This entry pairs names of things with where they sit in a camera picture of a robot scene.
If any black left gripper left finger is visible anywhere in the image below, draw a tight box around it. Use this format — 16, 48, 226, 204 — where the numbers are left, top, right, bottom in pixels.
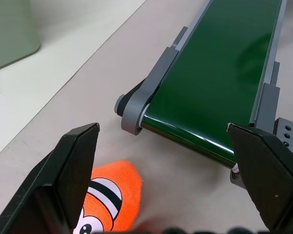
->
0, 122, 100, 234

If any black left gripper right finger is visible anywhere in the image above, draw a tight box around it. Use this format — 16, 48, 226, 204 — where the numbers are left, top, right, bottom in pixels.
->
227, 123, 293, 232

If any orange clownfish plush toy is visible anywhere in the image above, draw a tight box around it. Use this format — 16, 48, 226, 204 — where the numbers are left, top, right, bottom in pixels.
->
72, 160, 144, 234

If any pale green bin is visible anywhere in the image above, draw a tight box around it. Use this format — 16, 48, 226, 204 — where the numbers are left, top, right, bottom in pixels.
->
0, 0, 42, 73

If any green conveyor belt with grey frame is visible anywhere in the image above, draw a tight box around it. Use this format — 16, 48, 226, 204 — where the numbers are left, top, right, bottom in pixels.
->
114, 0, 293, 189

